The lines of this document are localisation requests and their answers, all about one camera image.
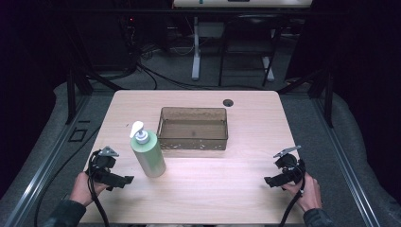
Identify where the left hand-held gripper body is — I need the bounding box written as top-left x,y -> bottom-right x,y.
85,146 -> 127,189

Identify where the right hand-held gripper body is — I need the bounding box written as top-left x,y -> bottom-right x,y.
272,145 -> 306,185

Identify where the green pump bottle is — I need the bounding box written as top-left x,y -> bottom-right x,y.
129,120 -> 167,179

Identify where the clear brown plastic box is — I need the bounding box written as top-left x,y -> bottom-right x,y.
156,106 -> 229,151

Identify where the person's left hand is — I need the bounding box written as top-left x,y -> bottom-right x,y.
68,171 -> 110,208

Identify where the person's right hand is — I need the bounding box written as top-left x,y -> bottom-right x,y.
281,171 -> 323,213

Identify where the black metal stand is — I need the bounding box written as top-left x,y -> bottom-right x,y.
276,66 -> 335,129
63,61 -> 125,126

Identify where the dark equipment with red light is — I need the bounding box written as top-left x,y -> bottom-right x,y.
118,14 -> 144,65

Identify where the black chair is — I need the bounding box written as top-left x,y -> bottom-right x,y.
218,12 -> 286,88

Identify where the white desk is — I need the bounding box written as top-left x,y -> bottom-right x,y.
172,0 -> 313,83

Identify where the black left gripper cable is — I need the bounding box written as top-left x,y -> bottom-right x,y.
87,149 -> 112,227

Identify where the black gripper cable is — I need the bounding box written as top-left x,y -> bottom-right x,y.
87,149 -> 112,227
278,159 -> 307,227

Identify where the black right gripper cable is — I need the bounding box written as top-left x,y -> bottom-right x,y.
278,159 -> 307,227

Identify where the aluminium floor rail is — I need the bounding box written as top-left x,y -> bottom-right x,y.
2,94 -> 93,227
311,97 -> 383,227

